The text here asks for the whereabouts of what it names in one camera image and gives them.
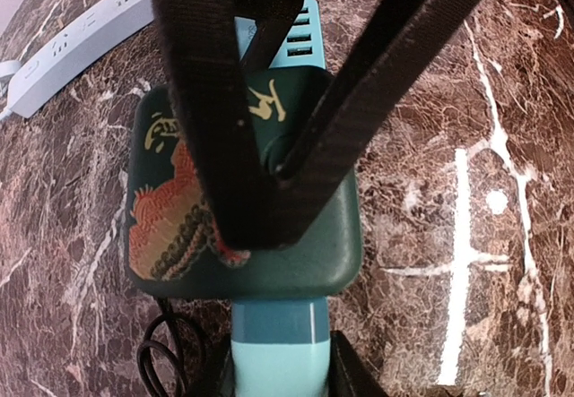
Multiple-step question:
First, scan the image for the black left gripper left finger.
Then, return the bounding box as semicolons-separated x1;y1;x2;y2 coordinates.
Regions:
186;351;235;397

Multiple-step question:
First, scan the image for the light blue power strip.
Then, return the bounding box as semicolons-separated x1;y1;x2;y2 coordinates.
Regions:
1;0;153;118

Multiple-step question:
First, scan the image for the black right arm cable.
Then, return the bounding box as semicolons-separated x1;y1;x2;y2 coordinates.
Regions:
135;298;180;397

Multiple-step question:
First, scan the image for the light blue power strip cable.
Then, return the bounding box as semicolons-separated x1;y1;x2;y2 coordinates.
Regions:
0;58;22;120

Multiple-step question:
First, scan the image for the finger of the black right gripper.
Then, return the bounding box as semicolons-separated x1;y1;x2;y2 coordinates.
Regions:
152;0;304;250
273;0;480;247

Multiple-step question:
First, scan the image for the dark green decorated charger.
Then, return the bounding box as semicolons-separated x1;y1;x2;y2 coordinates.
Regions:
125;65;362;299

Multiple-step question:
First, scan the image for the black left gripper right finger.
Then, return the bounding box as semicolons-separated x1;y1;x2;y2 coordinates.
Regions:
327;331;388;397

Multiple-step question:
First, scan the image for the teal power strip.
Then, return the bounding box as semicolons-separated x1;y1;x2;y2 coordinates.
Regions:
230;0;340;396

